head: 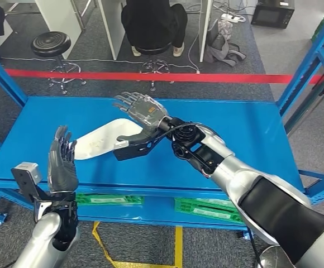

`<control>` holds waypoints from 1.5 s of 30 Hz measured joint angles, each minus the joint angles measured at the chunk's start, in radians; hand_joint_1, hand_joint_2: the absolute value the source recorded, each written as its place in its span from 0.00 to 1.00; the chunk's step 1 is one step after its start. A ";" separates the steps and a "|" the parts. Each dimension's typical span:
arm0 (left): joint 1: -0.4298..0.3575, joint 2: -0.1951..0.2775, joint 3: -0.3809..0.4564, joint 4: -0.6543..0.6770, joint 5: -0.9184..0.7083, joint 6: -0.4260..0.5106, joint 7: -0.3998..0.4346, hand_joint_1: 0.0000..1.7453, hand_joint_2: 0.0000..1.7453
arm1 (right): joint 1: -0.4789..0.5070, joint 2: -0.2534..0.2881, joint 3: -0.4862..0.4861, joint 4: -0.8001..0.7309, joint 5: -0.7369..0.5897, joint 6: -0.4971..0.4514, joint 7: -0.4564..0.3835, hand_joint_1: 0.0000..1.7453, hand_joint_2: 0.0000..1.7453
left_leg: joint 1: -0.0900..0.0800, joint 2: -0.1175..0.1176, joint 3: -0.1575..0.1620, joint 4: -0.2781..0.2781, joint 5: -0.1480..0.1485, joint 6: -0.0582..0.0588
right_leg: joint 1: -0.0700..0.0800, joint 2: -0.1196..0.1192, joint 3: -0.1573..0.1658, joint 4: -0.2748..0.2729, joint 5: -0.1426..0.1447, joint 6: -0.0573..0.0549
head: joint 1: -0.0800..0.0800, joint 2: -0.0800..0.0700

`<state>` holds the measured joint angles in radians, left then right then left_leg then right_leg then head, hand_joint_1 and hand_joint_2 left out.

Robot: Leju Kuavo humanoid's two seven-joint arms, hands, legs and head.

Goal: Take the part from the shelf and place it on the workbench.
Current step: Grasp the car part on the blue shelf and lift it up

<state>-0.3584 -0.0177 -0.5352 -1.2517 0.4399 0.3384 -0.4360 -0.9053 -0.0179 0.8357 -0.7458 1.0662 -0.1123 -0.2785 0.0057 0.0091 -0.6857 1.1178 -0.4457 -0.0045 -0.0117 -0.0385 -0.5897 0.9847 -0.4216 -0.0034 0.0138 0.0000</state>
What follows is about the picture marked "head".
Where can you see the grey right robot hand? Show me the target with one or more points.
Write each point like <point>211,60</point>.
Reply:
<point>148,114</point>

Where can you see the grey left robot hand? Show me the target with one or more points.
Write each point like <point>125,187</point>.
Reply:
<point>63,174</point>

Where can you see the white curved plastic part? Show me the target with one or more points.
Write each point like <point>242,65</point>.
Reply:
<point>100,140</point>

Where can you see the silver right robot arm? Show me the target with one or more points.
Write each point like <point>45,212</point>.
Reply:
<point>262,199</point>

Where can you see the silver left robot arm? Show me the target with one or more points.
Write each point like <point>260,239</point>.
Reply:
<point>43,236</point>

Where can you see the blue metal shelf rack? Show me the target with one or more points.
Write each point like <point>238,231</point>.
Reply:
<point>234,133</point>

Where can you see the red barrier tape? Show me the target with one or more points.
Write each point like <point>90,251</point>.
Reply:
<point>122,76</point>

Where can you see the black round stool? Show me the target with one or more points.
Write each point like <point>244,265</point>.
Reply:
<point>51,43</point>
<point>154,50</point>

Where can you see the green plastic crate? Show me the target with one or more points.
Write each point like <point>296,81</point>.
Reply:
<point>109,199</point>
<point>322,22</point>
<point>206,211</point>

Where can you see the white desk side panel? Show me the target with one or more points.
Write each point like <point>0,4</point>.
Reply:
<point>206,29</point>
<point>112,26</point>
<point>58,22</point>

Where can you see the grey fabric bag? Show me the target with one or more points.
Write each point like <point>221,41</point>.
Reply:
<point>220,48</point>

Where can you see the yellow floor tape marking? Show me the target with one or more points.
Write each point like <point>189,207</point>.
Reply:
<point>178,248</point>

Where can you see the white power strip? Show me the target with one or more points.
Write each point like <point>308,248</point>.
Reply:
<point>232,17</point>

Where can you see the black microwave oven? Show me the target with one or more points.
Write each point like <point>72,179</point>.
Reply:
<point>271,14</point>

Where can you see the shiny silver round shell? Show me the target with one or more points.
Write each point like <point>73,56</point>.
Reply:
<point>271,259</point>

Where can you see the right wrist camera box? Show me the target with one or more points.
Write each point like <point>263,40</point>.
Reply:
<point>134,149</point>

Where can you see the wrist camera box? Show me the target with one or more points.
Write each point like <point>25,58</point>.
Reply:
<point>134,149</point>
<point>25,174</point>

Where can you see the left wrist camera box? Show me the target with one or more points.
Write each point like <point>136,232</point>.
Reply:
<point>25,174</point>

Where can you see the dark metal rail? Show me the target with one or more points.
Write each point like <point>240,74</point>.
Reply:
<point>307,103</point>

